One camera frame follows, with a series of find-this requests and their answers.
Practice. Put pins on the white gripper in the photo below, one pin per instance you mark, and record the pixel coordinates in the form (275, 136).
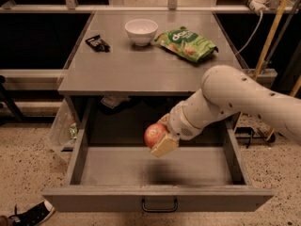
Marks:
(180, 122)

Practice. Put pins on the red apple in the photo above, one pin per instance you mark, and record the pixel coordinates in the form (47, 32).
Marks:
(154, 133)

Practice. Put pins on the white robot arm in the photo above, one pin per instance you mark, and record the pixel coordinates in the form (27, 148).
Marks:
(223, 92)

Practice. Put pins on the open grey top drawer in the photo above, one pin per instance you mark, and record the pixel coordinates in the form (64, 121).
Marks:
(206, 174)

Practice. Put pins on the grey metal cabinet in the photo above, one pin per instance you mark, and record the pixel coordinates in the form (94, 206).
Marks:
(114, 96)

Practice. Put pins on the green chip bag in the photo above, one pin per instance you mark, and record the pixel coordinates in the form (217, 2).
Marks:
(186, 44)

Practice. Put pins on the white ceramic bowl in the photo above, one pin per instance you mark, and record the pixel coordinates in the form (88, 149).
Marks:
(141, 31)

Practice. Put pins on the clear plastic bag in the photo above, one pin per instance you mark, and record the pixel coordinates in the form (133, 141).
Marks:
(59, 138)

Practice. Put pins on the small black snack packet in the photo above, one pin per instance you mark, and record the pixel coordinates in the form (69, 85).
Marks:
(98, 44)

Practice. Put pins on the black sneaker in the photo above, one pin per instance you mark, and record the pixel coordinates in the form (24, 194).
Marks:
(33, 216)

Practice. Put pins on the black drawer handle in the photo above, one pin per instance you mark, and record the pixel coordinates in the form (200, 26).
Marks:
(149, 206)

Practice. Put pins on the yellow wooden ladder frame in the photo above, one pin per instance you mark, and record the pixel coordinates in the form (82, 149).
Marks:
(272, 35)

